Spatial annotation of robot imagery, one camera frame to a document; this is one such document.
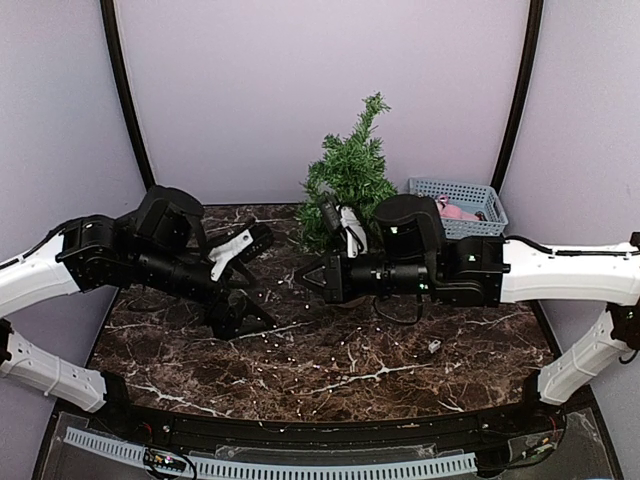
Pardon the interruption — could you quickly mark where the fairy light string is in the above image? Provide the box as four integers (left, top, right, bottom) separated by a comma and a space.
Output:
227, 279, 421, 431

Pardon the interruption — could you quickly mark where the small green christmas tree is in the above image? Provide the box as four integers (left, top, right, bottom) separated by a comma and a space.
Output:
297, 92, 398, 253

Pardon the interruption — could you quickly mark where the white battery box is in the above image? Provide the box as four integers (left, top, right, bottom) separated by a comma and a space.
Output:
428, 339, 442, 353

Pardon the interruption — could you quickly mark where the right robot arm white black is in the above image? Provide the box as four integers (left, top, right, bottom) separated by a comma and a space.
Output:
295, 194, 639, 434

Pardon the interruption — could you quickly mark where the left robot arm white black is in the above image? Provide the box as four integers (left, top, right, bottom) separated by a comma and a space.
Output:
1, 186, 275, 436

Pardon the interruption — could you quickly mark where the pink plush ornament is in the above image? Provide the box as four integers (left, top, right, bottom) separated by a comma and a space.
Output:
436, 195, 482, 221

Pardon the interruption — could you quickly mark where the blue plastic basket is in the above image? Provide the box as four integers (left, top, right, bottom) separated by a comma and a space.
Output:
408, 177, 509, 239

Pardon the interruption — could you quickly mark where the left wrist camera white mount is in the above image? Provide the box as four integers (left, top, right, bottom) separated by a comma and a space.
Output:
207, 222, 274, 281

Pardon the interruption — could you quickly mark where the black front rail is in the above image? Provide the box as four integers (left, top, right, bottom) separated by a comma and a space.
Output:
113, 404, 567, 450

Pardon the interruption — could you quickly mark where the grey slotted cable duct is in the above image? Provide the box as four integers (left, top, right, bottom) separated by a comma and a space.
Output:
63, 427, 478, 479

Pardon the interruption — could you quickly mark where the left black frame post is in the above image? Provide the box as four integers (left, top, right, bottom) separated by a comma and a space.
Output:
99, 0, 157, 190

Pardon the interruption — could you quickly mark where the black frame post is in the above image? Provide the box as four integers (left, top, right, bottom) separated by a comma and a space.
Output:
99, 0, 157, 190
490, 0, 544, 192

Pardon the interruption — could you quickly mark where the right black frame post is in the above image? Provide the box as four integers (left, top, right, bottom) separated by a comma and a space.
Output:
490, 0, 544, 192

